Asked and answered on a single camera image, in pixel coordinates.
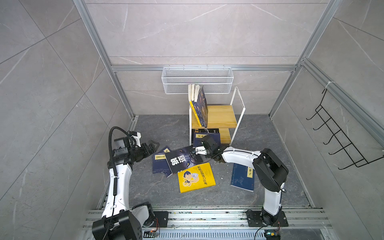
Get black wall hook rack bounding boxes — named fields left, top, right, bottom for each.
left=306, top=89, right=384, bottom=170

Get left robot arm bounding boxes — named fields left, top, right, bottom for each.
left=92, top=127, right=160, bottom=240

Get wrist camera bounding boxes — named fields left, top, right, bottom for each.
left=194, top=146, right=207, bottom=155
left=129, top=131, right=141, bottom=147

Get navy book yellow label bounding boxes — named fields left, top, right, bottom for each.
left=193, top=133, right=221, bottom=147

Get dark blue book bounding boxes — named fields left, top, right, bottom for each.
left=152, top=146, right=172, bottom=178

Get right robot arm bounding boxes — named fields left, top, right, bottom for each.
left=193, top=136, right=289, bottom=227

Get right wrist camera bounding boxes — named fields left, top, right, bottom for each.
left=194, top=146, right=207, bottom=155

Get white wire mesh basket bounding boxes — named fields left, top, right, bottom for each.
left=162, top=67, right=234, bottom=94

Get yellow cartoon book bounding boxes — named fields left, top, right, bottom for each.
left=178, top=163, right=216, bottom=193

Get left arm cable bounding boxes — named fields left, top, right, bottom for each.
left=107, top=126, right=133, bottom=178

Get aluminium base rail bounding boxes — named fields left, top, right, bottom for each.
left=80, top=206, right=334, bottom=240

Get black book lower shelf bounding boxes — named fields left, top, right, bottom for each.
left=191, top=129, right=220, bottom=135

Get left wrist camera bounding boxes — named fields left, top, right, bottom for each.
left=129, top=131, right=141, bottom=147

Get wooden two-tier shelf rack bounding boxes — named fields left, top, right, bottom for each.
left=207, top=87, right=246, bottom=146

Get black book white characters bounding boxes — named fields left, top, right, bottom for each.
left=165, top=146, right=203, bottom=174

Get blue book yellow label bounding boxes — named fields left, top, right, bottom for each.
left=231, top=164, right=255, bottom=192

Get purple portrait book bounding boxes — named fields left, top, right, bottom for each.
left=194, top=84, right=206, bottom=127
left=195, top=85, right=209, bottom=128

